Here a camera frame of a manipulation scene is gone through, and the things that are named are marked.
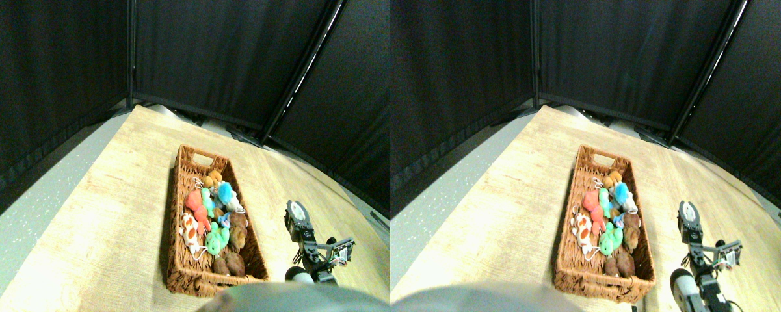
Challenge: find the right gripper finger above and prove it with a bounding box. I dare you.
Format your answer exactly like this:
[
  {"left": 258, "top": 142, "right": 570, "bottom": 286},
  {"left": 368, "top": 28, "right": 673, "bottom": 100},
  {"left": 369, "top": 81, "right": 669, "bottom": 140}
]
[
  {"left": 285, "top": 200, "right": 312, "bottom": 230},
  {"left": 678, "top": 200, "right": 704, "bottom": 231}
]

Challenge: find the brown mouse toy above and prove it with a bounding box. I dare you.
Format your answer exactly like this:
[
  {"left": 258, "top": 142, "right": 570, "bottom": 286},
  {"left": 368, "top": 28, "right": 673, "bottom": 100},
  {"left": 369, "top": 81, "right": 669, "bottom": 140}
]
[
  {"left": 213, "top": 252, "right": 246, "bottom": 278},
  {"left": 228, "top": 212, "right": 250, "bottom": 253},
  {"left": 622, "top": 212, "right": 642, "bottom": 254},
  {"left": 603, "top": 252, "right": 636, "bottom": 279}
]

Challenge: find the red mouse toy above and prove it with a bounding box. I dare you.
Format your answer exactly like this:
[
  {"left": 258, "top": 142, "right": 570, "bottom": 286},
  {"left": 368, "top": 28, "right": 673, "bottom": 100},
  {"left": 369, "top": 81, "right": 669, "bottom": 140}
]
[
  {"left": 185, "top": 190, "right": 211, "bottom": 233},
  {"left": 582, "top": 190, "right": 607, "bottom": 235}
]

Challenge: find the white orange spotted mouse toy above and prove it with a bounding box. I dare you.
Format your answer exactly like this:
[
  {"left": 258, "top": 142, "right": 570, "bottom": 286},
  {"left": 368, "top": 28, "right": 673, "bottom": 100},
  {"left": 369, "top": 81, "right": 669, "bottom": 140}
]
[
  {"left": 570, "top": 212, "right": 596, "bottom": 261},
  {"left": 179, "top": 212, "right": 204, "bottom": 259}
]

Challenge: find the brown wicker basket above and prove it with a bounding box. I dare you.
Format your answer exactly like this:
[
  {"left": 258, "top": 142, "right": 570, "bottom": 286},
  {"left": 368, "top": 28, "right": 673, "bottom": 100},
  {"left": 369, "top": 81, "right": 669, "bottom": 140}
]
[
  {"left": 166, "top": 144, "right": 269, "bottom": 298},
  {"left": 553, "top": 144, "right": 657, "bottom": 305}
]

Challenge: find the black curtain stand pole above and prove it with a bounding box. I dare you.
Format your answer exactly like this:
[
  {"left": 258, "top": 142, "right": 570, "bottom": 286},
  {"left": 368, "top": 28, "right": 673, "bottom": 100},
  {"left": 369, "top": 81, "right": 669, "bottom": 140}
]
[
  {"left": 531, "top": 0, "right": 542, "bottom": 109},
  {"left": 666, "top": 0, "right": 752, "bottom": 148},
  {"left": 260, "top": 0, "right": 349, "bottom": 145},
  {"left": 126, "top": 0, "right": 137, "bottom": 109}
]

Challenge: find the black bracket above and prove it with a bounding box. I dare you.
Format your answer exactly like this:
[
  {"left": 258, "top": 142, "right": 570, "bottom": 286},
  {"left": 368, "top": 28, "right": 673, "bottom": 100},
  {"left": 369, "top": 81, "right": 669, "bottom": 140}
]
[{"left": 324, "top": 237, "right": 357, "bottom": 267}]

